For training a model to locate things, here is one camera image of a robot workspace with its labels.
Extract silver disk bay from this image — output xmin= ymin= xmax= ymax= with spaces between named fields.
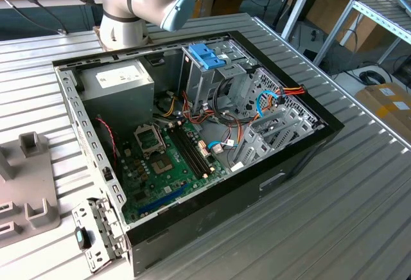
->
xmin=229 ymin=108 xmax=319 ymax=170

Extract black RAM slot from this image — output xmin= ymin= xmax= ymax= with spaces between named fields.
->
xmin=175 ymin=125 xmax=211 ymax=175
xmin=179 ymin=124 xmax=214 ymax=173
xmin=171 ymin=127 xmax=207 ymax=177
xmin=167 ymin=128 xmax=204 ymax=180

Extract silver drive cage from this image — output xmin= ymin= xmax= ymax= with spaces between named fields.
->
xmin=178 ymin=44 xmax=258 ymax=118

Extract metal socket cover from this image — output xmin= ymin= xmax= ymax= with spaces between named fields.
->
xmin=133 ymin=123 xmax=167 ymax=159

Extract blue drive latch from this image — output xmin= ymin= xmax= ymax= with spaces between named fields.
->
xmin=188 ymin=44 xmax=227 ymax=71

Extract blue expansion slot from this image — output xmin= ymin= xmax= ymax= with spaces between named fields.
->
xmin=137 ymin=182 xmax=189 ymax=216

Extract perforated metal drive cage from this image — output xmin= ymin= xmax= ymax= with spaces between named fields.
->
xmin=237 ymin=67 xmax=325 ymax=133

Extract green motherboard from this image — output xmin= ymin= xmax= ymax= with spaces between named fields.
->
xmin=117 ymin=119 xmax=231 ymax=226

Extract grey power supply unit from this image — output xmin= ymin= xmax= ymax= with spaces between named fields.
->
xmin=78 ymin=58 xmax=155 ymax=133

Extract black PC case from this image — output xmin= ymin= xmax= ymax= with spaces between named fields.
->
xmin=52 ymin=30 xmax=345 ymax=277

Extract small brown cardboard box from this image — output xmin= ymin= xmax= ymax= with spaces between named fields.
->
xmin=192 ymin=0 xmax=245 ymax=17

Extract hinged metal slot retainer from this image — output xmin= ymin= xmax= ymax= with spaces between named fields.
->
xmin=71 ymin=196 xmax=130 ymax=274

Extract black latch blue button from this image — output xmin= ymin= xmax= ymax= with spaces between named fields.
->
xmin=73 ymin=227 xmax=92 ymax=250

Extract large brown cardboard box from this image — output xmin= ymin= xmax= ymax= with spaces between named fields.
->
xmin=304 ymin=0 xmax=391 ymax=53

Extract cardboard box white labels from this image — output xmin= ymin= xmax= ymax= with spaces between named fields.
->
xmin=354 ymin=82 xmax=411 ymax=139

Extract grey parts rack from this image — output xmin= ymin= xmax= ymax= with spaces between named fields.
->
xmin=0 ymin=131 xmax=62 ymax=249

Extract short blue data wire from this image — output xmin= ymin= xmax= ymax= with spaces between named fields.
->
xmin=207 ymin=141 xmax=240 ymax=154

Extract black cable bundle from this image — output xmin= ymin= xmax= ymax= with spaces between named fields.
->
xmin=211 ymin=76 xmax=240 ymax=127

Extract red orange wire bundle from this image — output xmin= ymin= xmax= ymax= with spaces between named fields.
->
xmin=181 ymin=90 xmax=245 ymax=133

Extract yellow black power wire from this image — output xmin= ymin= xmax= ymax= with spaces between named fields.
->
xmin=153 ymin=95 xmax=180 ymax=118

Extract long blue data wire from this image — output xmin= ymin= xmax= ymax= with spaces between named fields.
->
xmin=256 ymin=89 xmax=282 ymax=121

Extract red orange yellow power wire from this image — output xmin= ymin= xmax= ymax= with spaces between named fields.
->
xmin=269 ymin=84 xmax=308 ymax=101

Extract red black twisted wire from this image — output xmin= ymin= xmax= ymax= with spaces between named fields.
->
xmin=95 ymin=116 xmax=118 ymax=166

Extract coiled black cable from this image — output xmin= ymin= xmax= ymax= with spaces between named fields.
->
xmin=358 ymin=69 xmax=393 ymax=85

